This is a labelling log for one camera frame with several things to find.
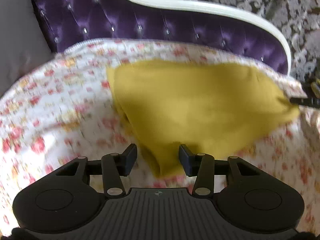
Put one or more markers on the grey satin pillow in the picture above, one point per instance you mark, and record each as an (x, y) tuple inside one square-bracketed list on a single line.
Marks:
[(23, 46)]

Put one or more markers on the purple tufted white-framed headboard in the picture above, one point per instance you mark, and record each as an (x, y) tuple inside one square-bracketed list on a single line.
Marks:
[(68, 22)]

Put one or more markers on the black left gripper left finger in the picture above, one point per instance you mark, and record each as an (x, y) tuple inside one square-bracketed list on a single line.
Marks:
[(114, 166)]

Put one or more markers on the mustard yellow knit sweater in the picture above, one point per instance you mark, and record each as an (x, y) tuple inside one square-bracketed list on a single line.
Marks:
[(214, 109)]

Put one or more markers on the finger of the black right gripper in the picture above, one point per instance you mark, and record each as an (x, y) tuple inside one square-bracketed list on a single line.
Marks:
[(307, 102)]

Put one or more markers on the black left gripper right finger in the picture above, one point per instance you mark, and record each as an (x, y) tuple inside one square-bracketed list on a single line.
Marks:
[(202, 167)]

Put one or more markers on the striped knit garment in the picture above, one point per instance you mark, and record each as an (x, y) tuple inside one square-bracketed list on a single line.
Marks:
[(312, 89)]

